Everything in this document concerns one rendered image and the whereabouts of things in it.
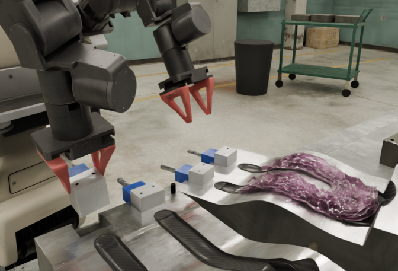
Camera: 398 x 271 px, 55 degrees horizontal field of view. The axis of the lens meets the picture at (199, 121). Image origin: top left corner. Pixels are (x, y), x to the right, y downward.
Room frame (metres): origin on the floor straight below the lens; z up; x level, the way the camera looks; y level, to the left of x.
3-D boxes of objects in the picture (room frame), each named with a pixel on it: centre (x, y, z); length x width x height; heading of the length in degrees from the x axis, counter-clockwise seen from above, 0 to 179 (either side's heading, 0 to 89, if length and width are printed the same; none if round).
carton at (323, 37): (8.30, -2.66, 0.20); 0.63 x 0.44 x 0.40; 123
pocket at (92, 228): (0.53, 0.18, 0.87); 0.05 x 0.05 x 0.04; 39
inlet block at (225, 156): (0.86, -0.03, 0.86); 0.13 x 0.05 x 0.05; 57
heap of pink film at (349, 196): (0.67, -0.22, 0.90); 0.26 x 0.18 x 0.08; 57
